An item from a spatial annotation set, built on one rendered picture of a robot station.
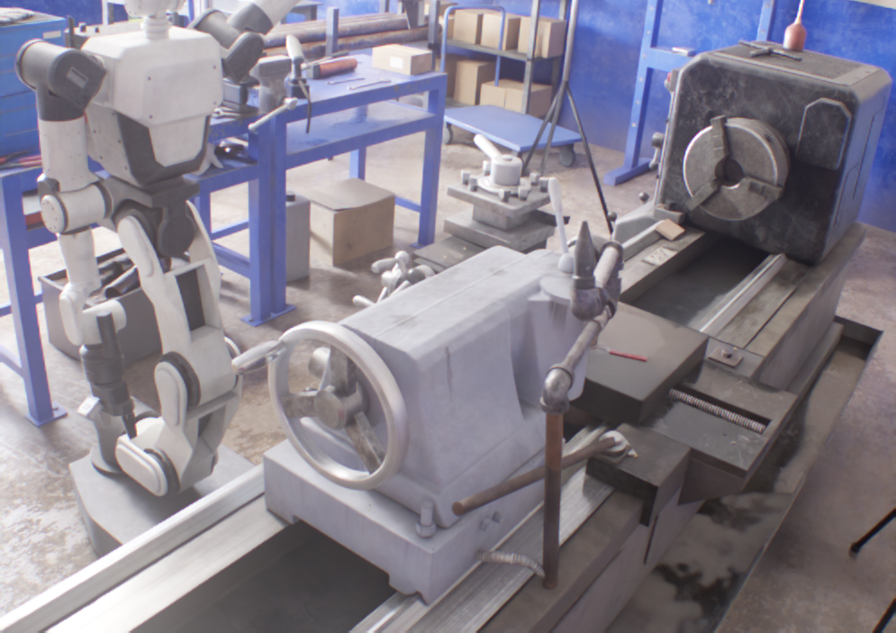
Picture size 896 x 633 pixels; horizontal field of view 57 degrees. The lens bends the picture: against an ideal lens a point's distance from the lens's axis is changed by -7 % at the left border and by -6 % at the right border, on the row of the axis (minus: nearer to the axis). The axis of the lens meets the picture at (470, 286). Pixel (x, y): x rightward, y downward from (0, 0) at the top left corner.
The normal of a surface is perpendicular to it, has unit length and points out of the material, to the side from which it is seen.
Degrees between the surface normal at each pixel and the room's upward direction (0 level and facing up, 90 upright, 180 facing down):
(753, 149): 90
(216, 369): 66
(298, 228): 90
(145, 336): 90
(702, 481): 90
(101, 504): 0
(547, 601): 0
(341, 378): 99
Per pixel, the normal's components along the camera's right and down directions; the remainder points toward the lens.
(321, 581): -0.03, -0.80
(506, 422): 0.78, -0.08
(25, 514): 0.09, -0.90
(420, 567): -0.58, 0.31
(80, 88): 0.81, 0.32
